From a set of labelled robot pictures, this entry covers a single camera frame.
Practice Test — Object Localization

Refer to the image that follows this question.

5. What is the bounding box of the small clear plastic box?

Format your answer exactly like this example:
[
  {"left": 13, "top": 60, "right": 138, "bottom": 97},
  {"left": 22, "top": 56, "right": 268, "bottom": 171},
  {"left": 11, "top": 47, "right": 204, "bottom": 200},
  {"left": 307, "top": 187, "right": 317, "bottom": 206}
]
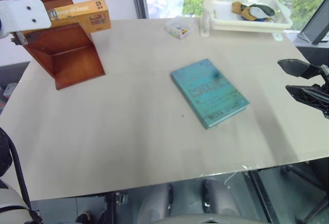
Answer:
[{"left": 164, "top": 15, "right": 195, "bottom": 41}]

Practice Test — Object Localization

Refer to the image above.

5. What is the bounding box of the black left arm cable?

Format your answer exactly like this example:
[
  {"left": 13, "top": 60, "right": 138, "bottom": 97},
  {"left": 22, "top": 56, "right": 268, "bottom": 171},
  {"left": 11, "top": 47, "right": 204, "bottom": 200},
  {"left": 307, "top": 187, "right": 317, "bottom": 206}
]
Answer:
[{"left": 0, "top": 127, "right": 43, "bottom": 223}]

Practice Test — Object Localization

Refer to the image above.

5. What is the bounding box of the yellow book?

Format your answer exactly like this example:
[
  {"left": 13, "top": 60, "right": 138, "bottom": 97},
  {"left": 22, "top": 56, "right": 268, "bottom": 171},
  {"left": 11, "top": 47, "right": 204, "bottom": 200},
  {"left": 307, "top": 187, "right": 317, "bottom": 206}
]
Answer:
[{"left": 47, "top": 0, "right": 112, "bottom": 33}]

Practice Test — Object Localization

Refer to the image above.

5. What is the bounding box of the teal hardcover book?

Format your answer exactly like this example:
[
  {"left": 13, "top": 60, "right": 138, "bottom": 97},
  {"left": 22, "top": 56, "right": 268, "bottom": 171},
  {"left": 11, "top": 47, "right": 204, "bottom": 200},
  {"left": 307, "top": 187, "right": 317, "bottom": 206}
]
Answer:
[{"left": 171, "top": 58, "right": 250, "bottom": 130}]

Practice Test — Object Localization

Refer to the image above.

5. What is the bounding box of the yellow brown cloth item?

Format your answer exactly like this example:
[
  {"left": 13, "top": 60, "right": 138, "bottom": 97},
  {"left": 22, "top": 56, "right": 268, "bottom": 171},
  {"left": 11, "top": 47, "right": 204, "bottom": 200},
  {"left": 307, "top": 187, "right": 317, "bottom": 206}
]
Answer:
[{"left": 231, "top": 1, "right": 248, "bottom": 16}]

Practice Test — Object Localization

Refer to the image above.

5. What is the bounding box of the wooden bookshelf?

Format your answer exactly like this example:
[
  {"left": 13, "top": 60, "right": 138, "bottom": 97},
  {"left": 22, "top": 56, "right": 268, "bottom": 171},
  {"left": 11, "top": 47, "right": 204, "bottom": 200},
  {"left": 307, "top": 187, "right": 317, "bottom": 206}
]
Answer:
[{"left": 10, "top": 0, "right": 106, "bottom": 90}]

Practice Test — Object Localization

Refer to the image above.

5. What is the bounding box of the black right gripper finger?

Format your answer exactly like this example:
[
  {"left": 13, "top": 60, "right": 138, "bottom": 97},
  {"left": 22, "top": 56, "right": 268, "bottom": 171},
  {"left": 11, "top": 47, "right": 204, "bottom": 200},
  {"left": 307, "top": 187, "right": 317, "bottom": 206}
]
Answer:
[
  {"left": 285, "top": 84, "right": 329, "bottom": 119},
  {"left": 277, "top": 59, "right": 322, "bottom": 80}
]

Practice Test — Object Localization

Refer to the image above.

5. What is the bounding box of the grey robot torso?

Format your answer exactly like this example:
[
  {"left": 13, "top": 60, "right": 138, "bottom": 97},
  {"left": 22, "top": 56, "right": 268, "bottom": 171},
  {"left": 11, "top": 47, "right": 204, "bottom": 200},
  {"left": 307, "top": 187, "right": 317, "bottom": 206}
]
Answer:
[{"left": 164, "top": 214, "right": 259, "bottom": 224}]

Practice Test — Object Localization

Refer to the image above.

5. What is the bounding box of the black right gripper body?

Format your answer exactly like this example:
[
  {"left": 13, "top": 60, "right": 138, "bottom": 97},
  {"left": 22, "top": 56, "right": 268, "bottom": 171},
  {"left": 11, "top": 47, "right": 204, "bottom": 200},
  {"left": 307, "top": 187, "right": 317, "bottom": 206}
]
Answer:
[{"left": 320, "top": 64, "right": 329, "bottom": 92}]

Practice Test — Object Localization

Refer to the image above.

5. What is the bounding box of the black chair base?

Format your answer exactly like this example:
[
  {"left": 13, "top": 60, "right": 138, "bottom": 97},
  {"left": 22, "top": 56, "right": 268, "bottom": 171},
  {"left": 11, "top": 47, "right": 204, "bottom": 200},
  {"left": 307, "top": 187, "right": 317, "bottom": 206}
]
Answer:
[{"left": 281, "top": 161, "right": 329, "bottom": 224}]

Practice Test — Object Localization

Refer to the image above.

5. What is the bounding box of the black table leg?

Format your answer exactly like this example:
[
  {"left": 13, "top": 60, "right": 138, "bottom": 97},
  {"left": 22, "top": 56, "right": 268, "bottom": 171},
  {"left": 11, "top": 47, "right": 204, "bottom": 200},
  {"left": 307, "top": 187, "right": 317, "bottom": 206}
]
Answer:
[{"left": 248, "top": 170, "right": 280, "bottom": 224}]

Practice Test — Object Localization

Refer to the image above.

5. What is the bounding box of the white plastic basket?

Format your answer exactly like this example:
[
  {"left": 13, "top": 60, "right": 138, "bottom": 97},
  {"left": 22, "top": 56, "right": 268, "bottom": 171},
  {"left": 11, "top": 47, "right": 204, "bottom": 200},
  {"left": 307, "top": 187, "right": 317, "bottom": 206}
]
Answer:
[{"left": 204, "top": 0, "right": 294, "bottom": 33}]

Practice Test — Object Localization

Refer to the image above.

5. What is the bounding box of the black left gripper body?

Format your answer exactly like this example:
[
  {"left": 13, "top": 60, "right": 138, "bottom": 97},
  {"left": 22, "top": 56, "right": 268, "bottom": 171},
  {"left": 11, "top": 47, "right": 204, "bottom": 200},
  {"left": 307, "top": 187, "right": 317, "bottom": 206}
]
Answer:
[{"left": 10, "top": 30, "right": 40, "bottom": 46}]

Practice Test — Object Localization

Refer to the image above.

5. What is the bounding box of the white cloth item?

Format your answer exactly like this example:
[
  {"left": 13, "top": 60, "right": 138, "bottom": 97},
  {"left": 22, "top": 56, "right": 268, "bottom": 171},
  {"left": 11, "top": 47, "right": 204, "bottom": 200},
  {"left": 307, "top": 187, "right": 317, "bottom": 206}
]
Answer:
[{"left": 249, "top": 7, "right": 266, "bottom": 18}]

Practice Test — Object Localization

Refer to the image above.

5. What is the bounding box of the tall white clamp bracket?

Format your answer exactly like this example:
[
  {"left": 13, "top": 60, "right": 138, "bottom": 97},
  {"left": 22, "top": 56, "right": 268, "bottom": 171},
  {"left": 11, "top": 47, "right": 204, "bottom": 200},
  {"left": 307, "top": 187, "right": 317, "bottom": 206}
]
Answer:
[{"left": 199, "top": 0, "right": 213, "bottom": 38}]

